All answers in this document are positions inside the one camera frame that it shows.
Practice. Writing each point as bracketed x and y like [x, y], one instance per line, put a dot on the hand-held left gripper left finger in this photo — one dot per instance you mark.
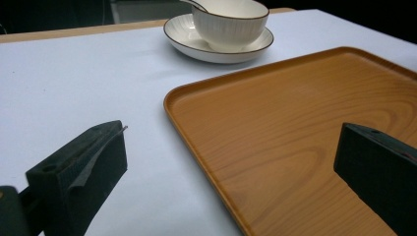
[86, 170]

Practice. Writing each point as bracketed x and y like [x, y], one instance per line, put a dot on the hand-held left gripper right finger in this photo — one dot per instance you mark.
[377, 164]

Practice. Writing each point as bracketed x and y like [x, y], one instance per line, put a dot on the brown wooden tray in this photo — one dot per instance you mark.
[282, 124]

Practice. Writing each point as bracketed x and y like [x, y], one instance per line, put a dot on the white ribbed plate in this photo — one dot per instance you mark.
[183, 32]

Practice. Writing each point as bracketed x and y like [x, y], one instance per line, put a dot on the white ribbed bowl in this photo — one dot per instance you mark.
[229, 28]

